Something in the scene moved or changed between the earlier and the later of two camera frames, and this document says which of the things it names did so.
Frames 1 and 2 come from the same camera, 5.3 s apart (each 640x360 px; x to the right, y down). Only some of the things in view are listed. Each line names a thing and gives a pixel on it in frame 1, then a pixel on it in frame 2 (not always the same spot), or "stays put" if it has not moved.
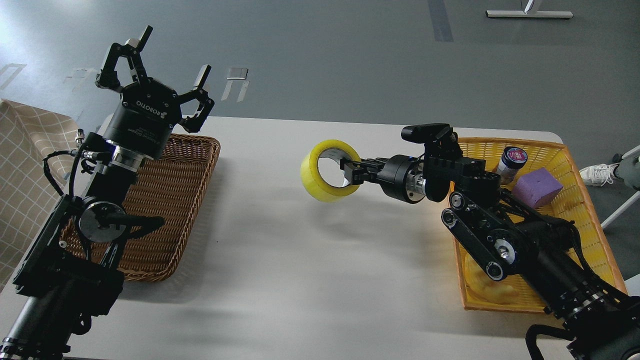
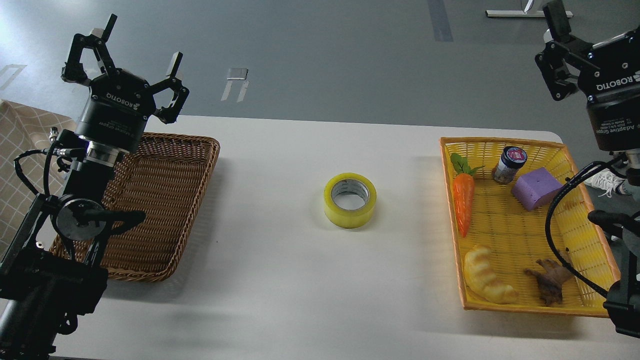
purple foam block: (534, 188) stays put
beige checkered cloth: (28, 197) stays put
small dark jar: (512, 159) stays put
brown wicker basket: (170, 187) stays put
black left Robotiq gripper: (143, 122) → (119, 104)
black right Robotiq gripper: (400, 177) → (609, 76)
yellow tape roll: (312, 179) → (349, 200)
